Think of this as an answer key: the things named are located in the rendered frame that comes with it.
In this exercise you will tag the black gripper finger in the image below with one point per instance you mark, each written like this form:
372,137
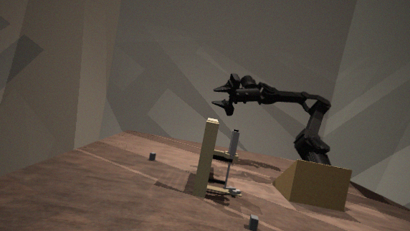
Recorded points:
221,103
227,88

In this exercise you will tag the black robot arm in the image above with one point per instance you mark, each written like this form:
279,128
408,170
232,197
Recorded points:
307,142

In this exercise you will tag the small grey cylinder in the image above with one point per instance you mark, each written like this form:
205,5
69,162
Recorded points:
152,156

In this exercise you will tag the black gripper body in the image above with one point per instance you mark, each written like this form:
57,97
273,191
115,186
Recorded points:
237,95

